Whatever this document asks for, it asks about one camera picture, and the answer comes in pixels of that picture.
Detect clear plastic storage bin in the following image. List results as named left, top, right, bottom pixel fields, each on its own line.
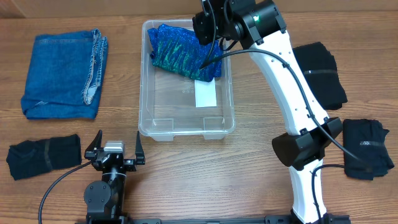
left=139, top=19, right=236, bottom=141

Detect left black cable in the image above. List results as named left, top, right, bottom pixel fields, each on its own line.
left=38, top=160, right=94, bottom=224

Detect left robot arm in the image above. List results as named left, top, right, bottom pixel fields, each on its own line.
left=84, top=131, right=146, bottom=224

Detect small black garment left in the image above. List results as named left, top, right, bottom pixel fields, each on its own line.
left=6, top=134, right=81, bottom=180

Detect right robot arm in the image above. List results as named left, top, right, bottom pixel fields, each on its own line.
left=193, top=1, right=342, bottom=223

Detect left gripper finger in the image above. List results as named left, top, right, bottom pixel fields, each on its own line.
left=135, top=131, right=145, bottom=160
left=85, top=129, right=103, bottom=152

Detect white label in bin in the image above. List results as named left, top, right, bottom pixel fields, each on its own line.
left=195, top=79, right=217, bottom=108

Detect small black garment right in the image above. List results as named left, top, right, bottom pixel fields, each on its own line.
left=343, top=119, right=394, bottom=180

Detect large black garment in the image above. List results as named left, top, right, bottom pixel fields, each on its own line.
left=293, top=42, right=348, bottom=110

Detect folded blue denim jeans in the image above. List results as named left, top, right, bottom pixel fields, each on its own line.
left=21, top=29, right=108, bottom=119

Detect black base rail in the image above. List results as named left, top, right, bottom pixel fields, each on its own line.
left=74, top=213, right=352, bottom=224

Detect small black garment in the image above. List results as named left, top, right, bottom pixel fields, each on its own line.
left=6, top=134, right=81, bottom=180
left=343, top=119, right=394, bottom=180

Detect blue sequin fabric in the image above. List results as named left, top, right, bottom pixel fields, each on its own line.
left=147, top=24, right=223, bottom=82

